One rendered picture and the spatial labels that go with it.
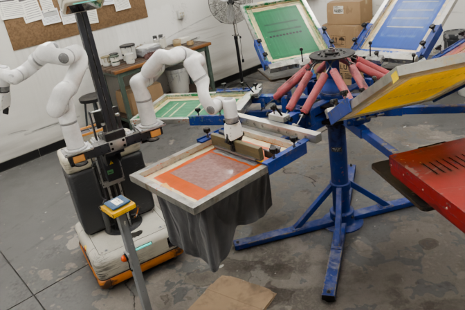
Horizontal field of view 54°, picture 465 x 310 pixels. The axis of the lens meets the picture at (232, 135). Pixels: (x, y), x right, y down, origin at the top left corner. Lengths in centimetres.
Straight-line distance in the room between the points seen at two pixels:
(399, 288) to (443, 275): 30
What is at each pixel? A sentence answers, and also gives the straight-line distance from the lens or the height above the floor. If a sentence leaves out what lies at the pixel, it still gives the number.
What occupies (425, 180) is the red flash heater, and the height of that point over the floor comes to 110.
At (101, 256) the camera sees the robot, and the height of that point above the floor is 28.
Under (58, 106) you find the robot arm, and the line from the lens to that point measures 250.
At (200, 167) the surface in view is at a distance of 252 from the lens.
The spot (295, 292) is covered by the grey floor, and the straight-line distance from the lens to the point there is 305.
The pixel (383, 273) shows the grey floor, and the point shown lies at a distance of 317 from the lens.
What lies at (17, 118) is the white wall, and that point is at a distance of 597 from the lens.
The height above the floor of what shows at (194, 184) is 95.
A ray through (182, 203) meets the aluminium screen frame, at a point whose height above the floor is 98.
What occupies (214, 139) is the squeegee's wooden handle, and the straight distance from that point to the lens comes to 266.
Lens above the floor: 204
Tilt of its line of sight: 22 degrees down
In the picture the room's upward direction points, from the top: 9 degrees counter-clockwise
